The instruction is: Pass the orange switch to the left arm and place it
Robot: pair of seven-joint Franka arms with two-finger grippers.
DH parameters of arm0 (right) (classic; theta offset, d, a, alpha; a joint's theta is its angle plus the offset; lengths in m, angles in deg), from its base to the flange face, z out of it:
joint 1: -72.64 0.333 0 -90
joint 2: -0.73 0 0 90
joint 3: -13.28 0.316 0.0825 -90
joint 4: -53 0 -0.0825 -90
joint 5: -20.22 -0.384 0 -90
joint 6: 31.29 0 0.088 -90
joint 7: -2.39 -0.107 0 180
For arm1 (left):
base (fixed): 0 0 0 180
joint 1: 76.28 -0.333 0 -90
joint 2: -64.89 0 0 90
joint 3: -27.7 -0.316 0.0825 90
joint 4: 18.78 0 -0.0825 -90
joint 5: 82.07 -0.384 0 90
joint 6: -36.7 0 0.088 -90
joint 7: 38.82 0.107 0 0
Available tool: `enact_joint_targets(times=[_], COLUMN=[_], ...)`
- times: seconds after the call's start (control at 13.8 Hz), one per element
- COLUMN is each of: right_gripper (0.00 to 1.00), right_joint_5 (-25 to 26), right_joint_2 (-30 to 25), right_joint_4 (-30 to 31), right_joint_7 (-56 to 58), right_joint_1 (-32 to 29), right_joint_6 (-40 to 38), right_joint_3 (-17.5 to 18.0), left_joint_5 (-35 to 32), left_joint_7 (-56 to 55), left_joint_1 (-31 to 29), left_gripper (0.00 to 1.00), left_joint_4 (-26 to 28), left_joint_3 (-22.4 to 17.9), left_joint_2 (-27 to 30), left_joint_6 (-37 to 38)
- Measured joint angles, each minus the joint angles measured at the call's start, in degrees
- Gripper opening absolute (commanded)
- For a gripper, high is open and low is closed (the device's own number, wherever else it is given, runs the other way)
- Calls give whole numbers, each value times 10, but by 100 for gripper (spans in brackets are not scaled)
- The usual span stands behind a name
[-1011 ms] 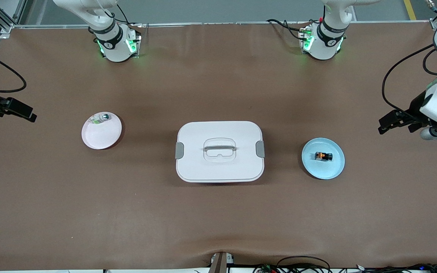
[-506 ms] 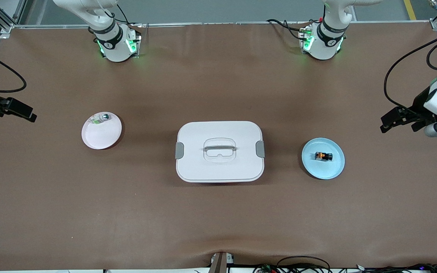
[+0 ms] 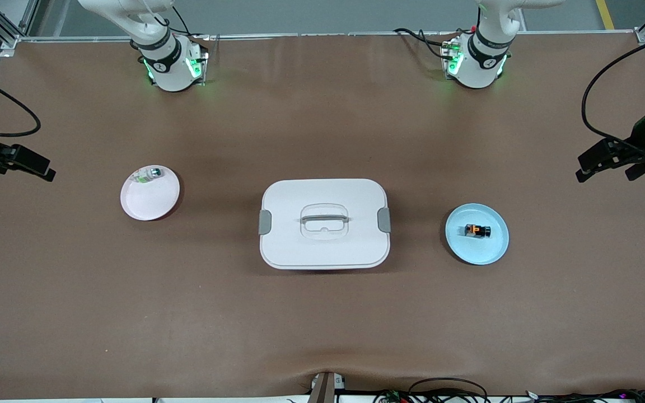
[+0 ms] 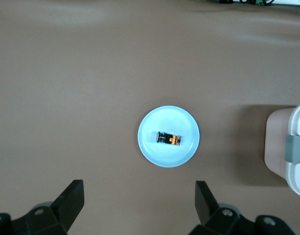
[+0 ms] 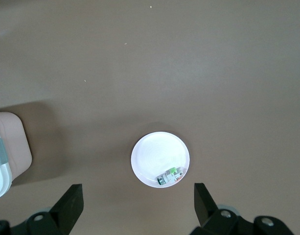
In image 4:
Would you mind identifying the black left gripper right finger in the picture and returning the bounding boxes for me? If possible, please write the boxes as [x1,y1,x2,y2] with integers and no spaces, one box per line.
[190,180,257,235]

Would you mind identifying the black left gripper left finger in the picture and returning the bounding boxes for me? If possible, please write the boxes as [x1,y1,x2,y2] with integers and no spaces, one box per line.
[10,180,85,235]

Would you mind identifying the orange push-button switch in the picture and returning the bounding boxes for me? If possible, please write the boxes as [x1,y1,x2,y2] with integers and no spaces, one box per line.
[155,131,183,147]

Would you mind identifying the white storage box with lid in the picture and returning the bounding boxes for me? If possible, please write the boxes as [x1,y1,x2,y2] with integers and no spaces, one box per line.
[264,101,300,199]

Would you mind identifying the light blue round plate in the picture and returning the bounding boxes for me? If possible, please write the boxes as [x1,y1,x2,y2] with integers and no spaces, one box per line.
[137,105,201,168]

